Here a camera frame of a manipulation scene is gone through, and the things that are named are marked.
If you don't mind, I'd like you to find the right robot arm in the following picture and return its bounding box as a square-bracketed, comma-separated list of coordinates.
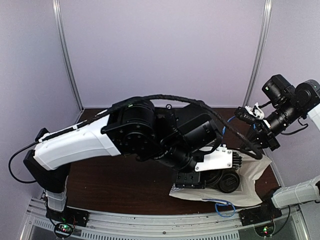
[234, 74, 320, 221]

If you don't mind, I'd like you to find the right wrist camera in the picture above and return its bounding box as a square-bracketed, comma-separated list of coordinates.
[261, 74, 296, 108]

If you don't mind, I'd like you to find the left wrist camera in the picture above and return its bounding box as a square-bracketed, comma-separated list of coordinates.
[175, 104, 222, 152]

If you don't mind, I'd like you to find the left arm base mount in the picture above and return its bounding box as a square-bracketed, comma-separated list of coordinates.
[45, 207, 90, 239]

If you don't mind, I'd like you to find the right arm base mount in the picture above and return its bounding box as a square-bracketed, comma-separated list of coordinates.
[239, 198, 282, 239]

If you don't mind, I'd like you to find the aluminium front rail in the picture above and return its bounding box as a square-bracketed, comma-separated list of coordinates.
[23, 197, 307, 240]

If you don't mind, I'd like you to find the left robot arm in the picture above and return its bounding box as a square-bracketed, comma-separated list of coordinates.
[23, 94, 262, 222]

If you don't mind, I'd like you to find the checkered paper takeout bag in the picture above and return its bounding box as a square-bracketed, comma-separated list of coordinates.
[169, 150, 272, 218]

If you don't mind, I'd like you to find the right aluminium corner post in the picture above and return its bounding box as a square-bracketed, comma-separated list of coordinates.
[242, 0, 273, 107]

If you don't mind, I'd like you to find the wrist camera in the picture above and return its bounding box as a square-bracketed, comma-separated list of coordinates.
[175, 104, 222, 152]
[261, 74, 296, 108]

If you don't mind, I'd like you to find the black plastic cup lid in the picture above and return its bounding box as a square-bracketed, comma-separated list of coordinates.
[217, 171, 240, 194]
[202, 170, 223, 188]

